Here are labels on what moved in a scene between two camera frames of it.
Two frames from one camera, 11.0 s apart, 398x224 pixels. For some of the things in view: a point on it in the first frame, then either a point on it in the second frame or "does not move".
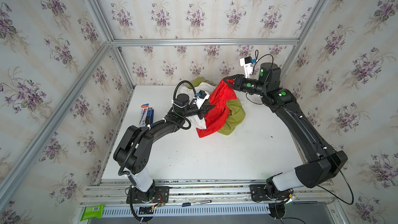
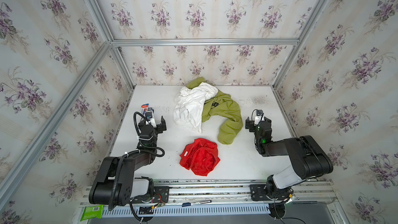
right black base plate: (257, 192) does not move
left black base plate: (156, 195) does not move
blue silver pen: (189, 204) does not move
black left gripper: (200, 110) to (160, 125)
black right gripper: (238, 82) to (250, 124)
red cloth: (222, 93) to (201, 156)
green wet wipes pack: (92, 211) does not move
